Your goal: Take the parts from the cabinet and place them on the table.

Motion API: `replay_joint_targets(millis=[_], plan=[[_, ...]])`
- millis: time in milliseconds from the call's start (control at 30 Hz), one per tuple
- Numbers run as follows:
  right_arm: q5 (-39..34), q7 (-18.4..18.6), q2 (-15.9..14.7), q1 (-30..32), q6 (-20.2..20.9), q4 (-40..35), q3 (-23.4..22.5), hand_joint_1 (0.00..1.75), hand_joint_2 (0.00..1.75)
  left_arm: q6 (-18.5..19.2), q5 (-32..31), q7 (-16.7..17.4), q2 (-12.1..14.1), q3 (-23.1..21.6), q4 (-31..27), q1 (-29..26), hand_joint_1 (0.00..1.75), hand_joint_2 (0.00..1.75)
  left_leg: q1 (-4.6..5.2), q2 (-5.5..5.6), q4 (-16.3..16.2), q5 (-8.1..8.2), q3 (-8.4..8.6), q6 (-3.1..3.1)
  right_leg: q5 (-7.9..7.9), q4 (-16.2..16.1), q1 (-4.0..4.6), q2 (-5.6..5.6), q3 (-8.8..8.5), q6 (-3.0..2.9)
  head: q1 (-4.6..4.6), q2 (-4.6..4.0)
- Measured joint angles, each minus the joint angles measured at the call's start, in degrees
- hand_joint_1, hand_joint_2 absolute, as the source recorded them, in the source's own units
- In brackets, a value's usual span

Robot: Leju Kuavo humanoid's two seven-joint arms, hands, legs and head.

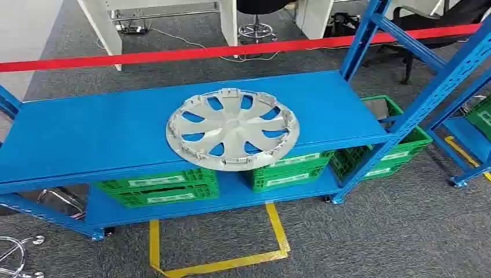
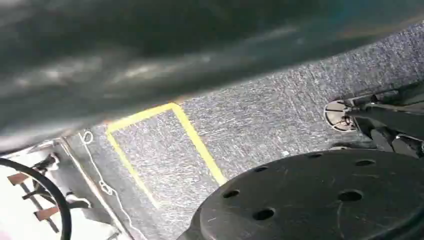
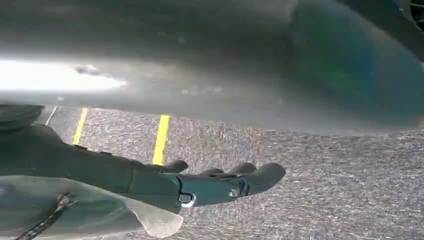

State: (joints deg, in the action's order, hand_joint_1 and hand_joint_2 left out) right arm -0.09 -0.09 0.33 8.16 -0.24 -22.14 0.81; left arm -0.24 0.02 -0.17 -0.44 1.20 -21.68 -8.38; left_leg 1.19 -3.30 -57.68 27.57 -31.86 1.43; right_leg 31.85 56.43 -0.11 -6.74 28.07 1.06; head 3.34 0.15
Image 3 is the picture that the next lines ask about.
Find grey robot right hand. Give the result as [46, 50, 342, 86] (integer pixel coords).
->
[0, 122, 287, 215]

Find pale grey robot shell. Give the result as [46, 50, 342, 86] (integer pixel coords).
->
[0, 175, 184, 240]

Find yellow floor tape strip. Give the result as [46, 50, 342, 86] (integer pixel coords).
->
[151, 114, 171, 166]
[71, 107, 89, 146]

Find steel bench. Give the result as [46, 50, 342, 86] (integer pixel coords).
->
[0, 0, 424, 137]

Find black braided cable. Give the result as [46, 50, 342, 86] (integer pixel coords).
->
[14, 192, 75, 240]

